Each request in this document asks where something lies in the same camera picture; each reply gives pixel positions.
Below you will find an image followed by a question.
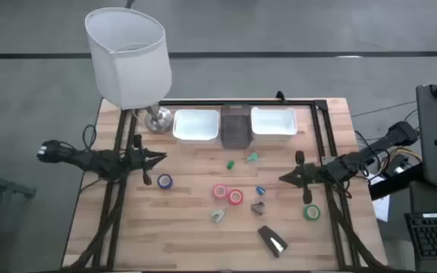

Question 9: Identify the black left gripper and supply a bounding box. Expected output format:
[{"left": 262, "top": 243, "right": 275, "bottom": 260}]
[{"left": 124, "top": 134, "right": 168, "bottom": 187}]

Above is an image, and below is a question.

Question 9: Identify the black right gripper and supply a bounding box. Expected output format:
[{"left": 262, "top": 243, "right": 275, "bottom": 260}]
[{"left": 278, "top": 150, "right": 322, "bottom": 206}]

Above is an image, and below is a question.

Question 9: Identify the blue tape roll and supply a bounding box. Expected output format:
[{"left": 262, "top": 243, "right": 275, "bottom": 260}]
[{"left": 156, "top": 173, "right": 174, "bottom": 190}]

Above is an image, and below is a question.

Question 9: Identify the green tape roll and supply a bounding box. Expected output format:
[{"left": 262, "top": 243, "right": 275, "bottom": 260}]
[{"left": 303, "top": 204, "right": 322, "bottom": 222}]

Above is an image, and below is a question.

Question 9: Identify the black staple remover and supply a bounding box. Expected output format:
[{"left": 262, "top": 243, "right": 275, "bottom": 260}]
[{"left": 250, "top": 201, "right": 266, "bottom": 216}]

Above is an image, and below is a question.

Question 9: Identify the black stapler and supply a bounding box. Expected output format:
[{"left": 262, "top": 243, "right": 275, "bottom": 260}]
[{"left": 256, "top": 225, "right": 289, "bottom": 259}]

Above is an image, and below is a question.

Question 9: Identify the red tape roll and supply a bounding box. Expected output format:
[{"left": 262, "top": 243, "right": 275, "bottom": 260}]
[{"left": 228, "top": 188, "right": 244, "bottom": 206}]

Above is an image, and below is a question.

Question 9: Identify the pink tape roll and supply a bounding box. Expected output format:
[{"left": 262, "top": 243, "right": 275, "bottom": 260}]
[{"left": 212, "top": 184, "right": 230, "bottom": 200}]

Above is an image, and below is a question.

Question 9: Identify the white plastic bin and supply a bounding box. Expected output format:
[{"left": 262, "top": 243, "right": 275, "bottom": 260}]
[
  {"left": 250, "top": 106, "right": 298, "bottom": 143},
  {"left": 171, "top": 108, "right": 220, "bottom": 146}
]

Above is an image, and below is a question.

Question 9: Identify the dark grey plastic bin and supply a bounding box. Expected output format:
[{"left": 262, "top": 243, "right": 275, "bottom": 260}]
[{"left": 220, "top": 104, "right": 253, "bottom": 150}]

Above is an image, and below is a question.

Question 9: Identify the white paper sheet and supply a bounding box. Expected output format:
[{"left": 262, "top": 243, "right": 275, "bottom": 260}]
[{"left": 366, "top": 173, "right": 391, "bottom": 223}]

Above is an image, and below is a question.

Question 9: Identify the black desk edge bar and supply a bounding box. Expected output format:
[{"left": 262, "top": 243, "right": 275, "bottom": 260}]
[{"left": 368, "top": 162, "right": 425, "bottom": 202}]

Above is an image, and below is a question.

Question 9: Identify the black power box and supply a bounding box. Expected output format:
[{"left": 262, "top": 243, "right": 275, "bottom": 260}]
[{"left": 386, "top": 153, "right": 411, "bottom": 177}]

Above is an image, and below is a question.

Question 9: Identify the black keyboard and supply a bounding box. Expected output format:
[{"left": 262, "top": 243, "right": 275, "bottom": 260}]
[{"left": 404, "top": 212, "right": 437, "bottom": 261}]

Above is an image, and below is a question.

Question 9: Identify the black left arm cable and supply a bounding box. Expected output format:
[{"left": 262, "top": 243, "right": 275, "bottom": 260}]
[{"left": 82, "top": 124, "right": 98, "bottom": 152}]

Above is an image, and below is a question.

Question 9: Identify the yellow cable bundle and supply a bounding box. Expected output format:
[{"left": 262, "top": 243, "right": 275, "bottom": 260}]
[{"left": 378, "top": 146, "right": 423, "bottom": 174}]

